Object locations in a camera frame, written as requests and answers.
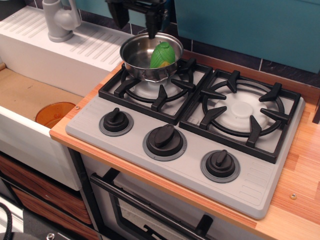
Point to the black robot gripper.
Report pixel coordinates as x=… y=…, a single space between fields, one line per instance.
x=154 y=11

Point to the stainless steel pot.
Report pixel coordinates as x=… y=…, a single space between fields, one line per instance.
x=136 y=53

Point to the green yellow toy corncob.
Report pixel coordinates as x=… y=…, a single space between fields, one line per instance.
x=163 y=55

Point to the black left stove knob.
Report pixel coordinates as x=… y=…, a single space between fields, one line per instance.
x=116 y=123

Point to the black stove knob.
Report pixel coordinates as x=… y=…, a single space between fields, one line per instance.
x=116 y=123
x=164 y=143
x=220 y=166

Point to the black middle stove knob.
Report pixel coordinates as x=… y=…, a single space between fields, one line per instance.
x=164 y=143

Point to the black right stove knob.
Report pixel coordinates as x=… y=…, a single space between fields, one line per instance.
x=220 y=166

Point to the grey toy stove top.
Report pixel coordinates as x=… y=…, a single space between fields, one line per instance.
x=250 y=193

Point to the grey toy faucet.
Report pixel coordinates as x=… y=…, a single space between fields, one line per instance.
x=60 y=22

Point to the white toy sink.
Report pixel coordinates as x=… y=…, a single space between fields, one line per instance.
x=36 y=72

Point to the orange sink drain plug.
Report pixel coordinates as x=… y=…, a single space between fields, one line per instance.
x=51 y=114

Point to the black right burner grate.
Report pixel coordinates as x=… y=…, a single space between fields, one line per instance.
x=247 y=115

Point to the toy oven door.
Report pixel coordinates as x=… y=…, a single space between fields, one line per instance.
x=138 y=211

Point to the wood grain drawer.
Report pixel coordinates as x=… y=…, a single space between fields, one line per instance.
x=48 y=198

